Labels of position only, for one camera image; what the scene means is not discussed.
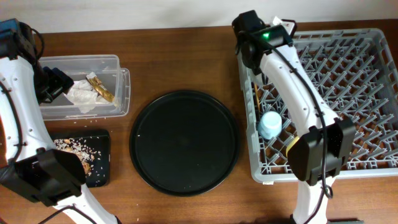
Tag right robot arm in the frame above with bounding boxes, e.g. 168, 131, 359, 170
232, 10, 356, 223

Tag white tissue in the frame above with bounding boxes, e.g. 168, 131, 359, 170
64, 80, 108, 114

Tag round black serving tray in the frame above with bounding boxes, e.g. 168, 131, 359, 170
129, 90, 241, 197

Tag black rectangular tray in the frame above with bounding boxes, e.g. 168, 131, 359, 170
50, 129, 111, 188

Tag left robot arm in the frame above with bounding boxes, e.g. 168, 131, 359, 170
1, 19, 120, 223

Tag clear plastic waste bin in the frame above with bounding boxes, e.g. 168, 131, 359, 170
40, 55, 131, 121

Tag gold foil wrapper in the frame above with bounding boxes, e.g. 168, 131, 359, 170
86, 72, 114, 103

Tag wooden chopstick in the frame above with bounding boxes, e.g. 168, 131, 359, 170
254, 83, 261, 113

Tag yellow bowl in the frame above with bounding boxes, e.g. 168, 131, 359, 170
285, 136, 300, 156

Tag light blue cup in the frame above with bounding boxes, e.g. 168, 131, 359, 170
257, 111, 282, 140

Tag grey dishwasher rack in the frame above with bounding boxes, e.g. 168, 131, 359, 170
239, 29, 397, 185

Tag food scraps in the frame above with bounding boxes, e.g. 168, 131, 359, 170
53, 138, 101, 177

